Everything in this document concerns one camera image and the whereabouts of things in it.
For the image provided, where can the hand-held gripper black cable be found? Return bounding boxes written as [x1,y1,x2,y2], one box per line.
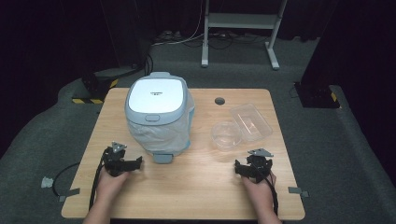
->
[88,148,110,211]
[262,172,279,217]

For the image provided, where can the left hand-held gripper black cable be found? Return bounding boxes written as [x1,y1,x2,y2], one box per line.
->
[88,148,110,211]

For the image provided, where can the round clear plastic container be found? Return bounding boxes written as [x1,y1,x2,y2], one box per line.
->
[210,120,244,152]

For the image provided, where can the bundle of black floor cables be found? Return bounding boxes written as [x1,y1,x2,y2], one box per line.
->
[181,31,270,50]

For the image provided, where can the light grey crumpled tape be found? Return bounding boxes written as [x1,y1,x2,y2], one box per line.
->
[40,175,55,189]

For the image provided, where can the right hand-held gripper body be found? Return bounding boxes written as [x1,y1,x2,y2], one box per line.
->
[247,147,275,184]

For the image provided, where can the right hand-held gripper black cable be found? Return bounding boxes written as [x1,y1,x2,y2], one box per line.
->
[262,172,279,217]

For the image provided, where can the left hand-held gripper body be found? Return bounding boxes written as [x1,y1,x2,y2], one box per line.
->
[102,141,128,177]

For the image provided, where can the black base with yellow stripes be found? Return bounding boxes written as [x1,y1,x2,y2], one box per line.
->
[71,72,120,105]

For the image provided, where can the black cable on floor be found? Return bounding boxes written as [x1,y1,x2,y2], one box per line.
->
[51,161,81,198]

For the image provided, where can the white trash bag blue hem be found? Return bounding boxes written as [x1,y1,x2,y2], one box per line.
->
[126,92,196,156]

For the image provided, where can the white cable on floor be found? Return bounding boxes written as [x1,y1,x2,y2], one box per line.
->
[151,0,207,48]

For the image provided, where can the black base with yellow mark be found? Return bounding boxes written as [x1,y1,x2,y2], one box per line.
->
[293,81,341,109]

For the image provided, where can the grey metal stand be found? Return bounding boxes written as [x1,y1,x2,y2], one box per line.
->
[201,0,288,71]

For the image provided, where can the person's left hand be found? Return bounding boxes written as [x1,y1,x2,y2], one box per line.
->
[96,169,130,200]

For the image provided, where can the rectangular clear plastic container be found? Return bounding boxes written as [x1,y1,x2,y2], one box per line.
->
[229,103,274,143]

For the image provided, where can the grey tape strip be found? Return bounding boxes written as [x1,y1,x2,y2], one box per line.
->
[58,188,81,203]
[288,186,310,199]

